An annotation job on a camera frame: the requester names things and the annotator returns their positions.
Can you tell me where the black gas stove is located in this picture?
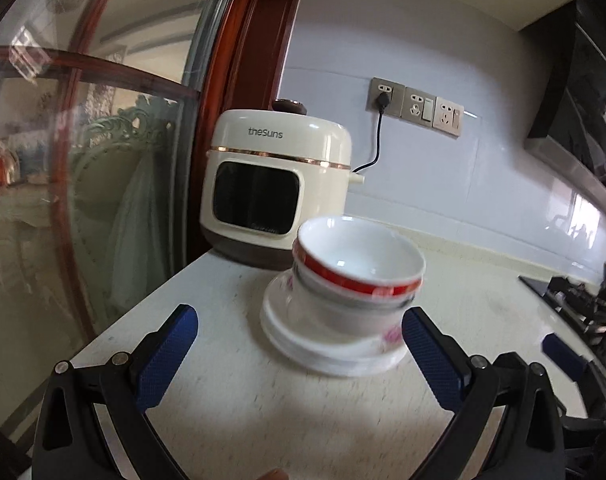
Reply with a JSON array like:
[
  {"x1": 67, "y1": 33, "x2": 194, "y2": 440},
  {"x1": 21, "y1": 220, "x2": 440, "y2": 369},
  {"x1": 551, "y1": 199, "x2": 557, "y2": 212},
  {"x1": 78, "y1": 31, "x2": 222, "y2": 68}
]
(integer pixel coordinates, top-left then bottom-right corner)
[{"x1": 519, "y1": 263, "x2": 606, "y2": 369}]

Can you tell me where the person's left hand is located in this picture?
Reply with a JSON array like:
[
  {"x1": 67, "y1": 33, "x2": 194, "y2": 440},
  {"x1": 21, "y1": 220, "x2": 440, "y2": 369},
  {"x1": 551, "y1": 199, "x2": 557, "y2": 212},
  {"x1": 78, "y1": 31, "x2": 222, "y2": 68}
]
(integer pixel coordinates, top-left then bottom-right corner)
[{"x1": 256, "y1": 468, "x2": 289, "y2": 480}]

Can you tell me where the large green-rimmed white bowl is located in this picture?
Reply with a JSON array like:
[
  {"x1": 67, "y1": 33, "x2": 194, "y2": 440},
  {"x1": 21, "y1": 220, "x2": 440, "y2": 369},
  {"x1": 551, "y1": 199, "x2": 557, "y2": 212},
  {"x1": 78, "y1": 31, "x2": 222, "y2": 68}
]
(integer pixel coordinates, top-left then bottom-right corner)
[{"x1": 291, "y1": 276, "x2": 409, "y2": 337}]

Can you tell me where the plain white bowl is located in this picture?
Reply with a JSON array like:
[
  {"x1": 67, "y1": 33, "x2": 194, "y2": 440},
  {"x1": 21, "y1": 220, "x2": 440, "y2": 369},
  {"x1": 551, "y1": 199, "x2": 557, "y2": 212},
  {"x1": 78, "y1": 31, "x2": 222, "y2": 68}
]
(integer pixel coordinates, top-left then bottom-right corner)
[{"x1": 292, "y1": 266, "x2": 418, "y2": 311}]

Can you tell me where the black power cable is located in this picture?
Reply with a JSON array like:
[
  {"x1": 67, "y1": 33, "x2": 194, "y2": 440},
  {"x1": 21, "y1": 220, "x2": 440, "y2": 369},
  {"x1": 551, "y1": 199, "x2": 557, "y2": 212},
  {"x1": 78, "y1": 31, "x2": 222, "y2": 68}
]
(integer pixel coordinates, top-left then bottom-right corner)
[{"x1": 351, "y1": 90, "x2": 393, "y2": 175}]

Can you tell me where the cream rice cooker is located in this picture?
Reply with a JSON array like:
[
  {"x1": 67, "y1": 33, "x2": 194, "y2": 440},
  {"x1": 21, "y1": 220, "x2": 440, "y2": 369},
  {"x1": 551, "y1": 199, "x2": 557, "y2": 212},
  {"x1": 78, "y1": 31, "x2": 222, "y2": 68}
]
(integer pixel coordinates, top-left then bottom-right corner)
[{"x1": 200, "y1": 100, "x2": 364, "y2": 270}]

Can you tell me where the red and white bowl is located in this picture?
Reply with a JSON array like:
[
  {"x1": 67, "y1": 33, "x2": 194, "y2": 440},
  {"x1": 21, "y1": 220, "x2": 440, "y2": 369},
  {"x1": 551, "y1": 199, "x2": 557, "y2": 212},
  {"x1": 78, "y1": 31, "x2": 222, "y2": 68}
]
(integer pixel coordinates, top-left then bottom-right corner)
[{"x1": 292, "y1": 216, "x2": 427, "y2": 298}]

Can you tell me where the floral white plate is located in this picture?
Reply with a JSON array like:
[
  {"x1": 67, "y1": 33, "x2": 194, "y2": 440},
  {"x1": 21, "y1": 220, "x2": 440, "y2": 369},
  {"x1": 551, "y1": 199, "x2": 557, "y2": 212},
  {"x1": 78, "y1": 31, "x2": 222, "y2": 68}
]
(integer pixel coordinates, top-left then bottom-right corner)
[{"x1": 260, "y1": 270, "x2": 408, "y2": 377}]

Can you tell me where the wall socket panel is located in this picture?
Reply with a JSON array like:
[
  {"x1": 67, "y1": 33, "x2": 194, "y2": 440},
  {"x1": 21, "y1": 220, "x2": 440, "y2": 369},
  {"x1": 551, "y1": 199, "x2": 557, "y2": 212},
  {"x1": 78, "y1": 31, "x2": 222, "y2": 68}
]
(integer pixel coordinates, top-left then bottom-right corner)
[{"x1": 366, "y1": 77, "x2": 464, "y2": 138}]

